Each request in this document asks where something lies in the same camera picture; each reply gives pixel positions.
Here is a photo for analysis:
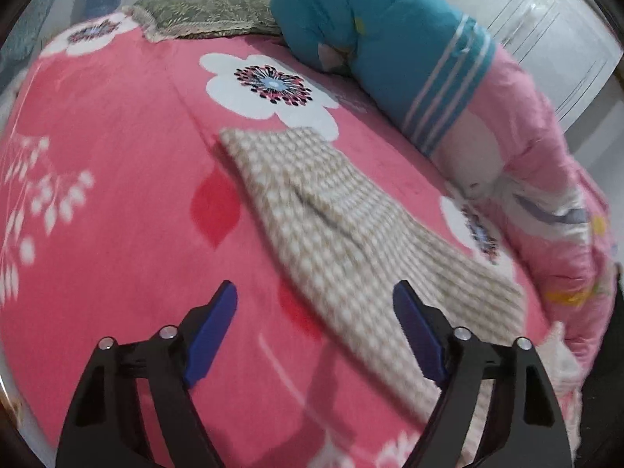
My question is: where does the pink floral blanket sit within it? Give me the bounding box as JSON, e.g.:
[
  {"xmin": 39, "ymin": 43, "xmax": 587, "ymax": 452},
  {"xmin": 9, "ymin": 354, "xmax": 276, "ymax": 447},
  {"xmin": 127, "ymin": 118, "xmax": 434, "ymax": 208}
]
[{"xmin": 0, "ymin": 14, "xmax": 586, "ymax": 468}]

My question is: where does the white wardrobe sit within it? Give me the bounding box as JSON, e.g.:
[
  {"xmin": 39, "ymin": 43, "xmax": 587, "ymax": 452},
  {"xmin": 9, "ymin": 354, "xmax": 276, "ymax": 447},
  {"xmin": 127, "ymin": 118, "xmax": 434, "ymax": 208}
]
[{"xmin": 424, "ymin": 0, "xmax": 624, "ymax": 132}]

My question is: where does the teal patterned box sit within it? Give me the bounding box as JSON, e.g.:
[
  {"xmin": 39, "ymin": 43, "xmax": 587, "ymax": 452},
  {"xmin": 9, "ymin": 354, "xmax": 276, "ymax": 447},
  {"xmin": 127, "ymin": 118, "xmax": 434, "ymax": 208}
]
[{"xmin": 0, "ymin": 0, "xmax": 83, "ymax": 66}]

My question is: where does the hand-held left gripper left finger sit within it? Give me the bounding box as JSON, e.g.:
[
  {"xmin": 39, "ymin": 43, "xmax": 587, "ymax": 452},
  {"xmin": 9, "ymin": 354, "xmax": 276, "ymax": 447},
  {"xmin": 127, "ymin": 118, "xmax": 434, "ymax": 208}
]
[{"xmin": 56, "ymin": 280, "xmax": 238, "ymax": 468}]

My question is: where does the beige checked sweater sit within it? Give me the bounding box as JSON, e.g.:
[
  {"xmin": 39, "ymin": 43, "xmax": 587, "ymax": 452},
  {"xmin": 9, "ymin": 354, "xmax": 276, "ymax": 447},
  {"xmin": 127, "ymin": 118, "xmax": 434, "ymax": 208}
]
[{"xmin": 219, "ymin": 127, "xmax": 527, "ymax": 449}]

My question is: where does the green patterned pillow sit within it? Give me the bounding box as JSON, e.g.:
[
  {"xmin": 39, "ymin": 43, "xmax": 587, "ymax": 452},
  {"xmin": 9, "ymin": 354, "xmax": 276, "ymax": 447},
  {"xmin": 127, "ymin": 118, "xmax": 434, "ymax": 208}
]
[{"xmin": 122, "ymin": 0, "xmax": 284, "ymax": 42}]

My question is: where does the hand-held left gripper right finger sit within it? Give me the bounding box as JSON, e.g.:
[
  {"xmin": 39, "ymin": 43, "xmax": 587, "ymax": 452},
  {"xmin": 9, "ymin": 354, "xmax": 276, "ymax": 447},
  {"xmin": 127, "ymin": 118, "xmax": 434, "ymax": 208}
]
[{"xmin": 392, "ymin": 280, "xmax": 573, "ymax": 468}]

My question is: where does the pink and blue quilt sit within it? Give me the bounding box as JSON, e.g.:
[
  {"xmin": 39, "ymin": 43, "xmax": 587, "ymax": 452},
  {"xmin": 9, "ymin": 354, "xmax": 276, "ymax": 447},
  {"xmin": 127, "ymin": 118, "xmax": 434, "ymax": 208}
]
[{"xmin": 269, "ymin": 0, "xmax": 617, "ymax": 352}]

